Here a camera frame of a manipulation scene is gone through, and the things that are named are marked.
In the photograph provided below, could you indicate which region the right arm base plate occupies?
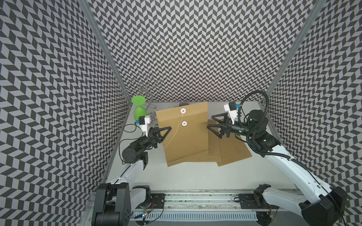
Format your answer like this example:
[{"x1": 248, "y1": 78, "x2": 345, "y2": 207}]
[{"x1": 234, "y1": 194, "x2": 279, "y2": 210}]

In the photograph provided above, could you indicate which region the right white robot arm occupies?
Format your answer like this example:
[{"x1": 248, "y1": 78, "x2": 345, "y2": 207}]
[{"x1": 207, "y1": 110, "x2": 347, "y2": 226}]

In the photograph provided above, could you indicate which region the green plastic goblet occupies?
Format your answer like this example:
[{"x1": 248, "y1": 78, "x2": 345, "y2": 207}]
[{"x1": 132, "y1": 95, "x2": 147, "y2": 121}]

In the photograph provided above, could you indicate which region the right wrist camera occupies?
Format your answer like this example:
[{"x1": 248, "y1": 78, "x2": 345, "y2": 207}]
[{"x1": 224, "y1": 101, "x2": 240, "y2": 124}]

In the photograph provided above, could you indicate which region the metal wire cup rack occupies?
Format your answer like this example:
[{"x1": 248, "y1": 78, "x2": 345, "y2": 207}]
[{"x1": 123, "y1": 73, "x2": 161, "y2": 126}]

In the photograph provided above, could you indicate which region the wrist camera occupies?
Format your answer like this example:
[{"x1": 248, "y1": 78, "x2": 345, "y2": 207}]
[
  {"x1": 136, "y1": 115, "x2": 150, "y2": 137},
  {"x1": 224, "y1": 101, "x2": 240, "y2": 124}
]

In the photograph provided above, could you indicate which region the aluminium front rail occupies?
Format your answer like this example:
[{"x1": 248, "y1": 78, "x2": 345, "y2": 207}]
[{"x1": 87, "y1": 191, "x2": 320, "y2": 212}]

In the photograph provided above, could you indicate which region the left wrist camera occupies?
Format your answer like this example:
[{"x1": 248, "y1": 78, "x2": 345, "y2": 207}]
[{"x1": 136, "y1": 115, "x2": 150, "y2": 137}]

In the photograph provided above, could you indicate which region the pale pink ceramic mug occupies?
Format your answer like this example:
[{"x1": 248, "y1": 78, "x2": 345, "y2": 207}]
[{"x1": 179, "y1": 102, "x2": 189, "y2": 107}]

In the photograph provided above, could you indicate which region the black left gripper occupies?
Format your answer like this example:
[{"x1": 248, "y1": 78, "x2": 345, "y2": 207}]
[{"x1": 130, "y1": 126, "x2": 171, "y2": 151}]

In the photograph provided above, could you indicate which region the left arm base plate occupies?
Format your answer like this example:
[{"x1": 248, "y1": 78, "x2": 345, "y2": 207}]
[{"x1": 136, "y1": 193, "x2": 166, "y2": 210}]

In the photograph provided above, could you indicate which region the brown file bag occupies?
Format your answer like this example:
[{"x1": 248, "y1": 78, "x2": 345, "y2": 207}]
[
  {"x1": 217, "y1": 136, "x2": 252, "y2": 167},
  {"x1": 156, "y1": 102, "x2": 212, "y2": 167},
  {"x1": 207, "y1": 130, "x2": 222, "y2": 162}
]

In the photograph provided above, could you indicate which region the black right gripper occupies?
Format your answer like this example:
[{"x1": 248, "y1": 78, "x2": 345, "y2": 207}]
[{"x1": 207, "y1": 111, "x2": 256, "y2": 139}]

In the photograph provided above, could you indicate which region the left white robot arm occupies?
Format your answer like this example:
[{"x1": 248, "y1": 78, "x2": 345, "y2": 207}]
[{"x1": 91, "y1": 127, "x2": 172, "y2": 226}]

